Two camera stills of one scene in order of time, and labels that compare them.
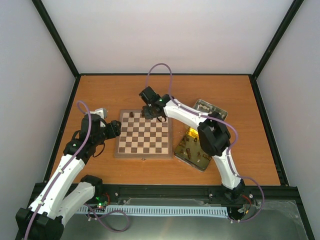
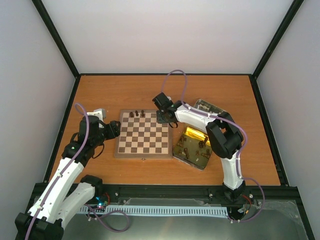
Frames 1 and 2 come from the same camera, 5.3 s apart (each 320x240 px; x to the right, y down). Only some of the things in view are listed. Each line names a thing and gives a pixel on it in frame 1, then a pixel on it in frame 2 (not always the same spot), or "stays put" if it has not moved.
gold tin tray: x=190 y=151 stays put
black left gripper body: x=114 y=131 stays put
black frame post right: x=254 y=76 stays put
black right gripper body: x=150 y=115 → x=162 y=119
